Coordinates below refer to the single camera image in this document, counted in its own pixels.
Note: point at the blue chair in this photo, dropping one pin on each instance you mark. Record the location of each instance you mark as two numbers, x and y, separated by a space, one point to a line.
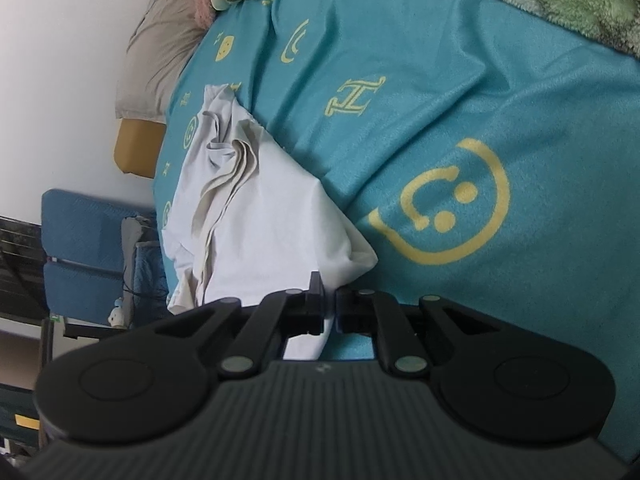
80 225

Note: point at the teal smiley print bedsheet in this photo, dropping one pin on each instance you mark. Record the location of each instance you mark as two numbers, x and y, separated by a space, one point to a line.
500 110

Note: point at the white shirt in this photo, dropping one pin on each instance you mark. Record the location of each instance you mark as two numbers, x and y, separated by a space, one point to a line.
270 220

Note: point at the yellow headboard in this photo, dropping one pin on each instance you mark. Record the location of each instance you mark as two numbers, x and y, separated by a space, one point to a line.
137 145

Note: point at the black slatted rack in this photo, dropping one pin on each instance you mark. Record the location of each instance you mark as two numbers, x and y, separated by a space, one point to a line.
20 260

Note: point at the grey cloth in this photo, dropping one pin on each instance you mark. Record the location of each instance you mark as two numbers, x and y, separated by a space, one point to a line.
131 240

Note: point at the small white toy figure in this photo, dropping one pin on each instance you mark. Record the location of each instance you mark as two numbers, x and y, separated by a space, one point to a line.
120 315

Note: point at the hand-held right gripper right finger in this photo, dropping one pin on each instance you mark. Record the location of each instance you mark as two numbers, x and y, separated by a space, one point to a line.
345 310

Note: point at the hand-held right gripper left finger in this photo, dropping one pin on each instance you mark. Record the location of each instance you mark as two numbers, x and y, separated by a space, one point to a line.
315 305

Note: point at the grey pillow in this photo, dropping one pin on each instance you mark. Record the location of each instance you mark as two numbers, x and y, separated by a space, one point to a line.
155 55

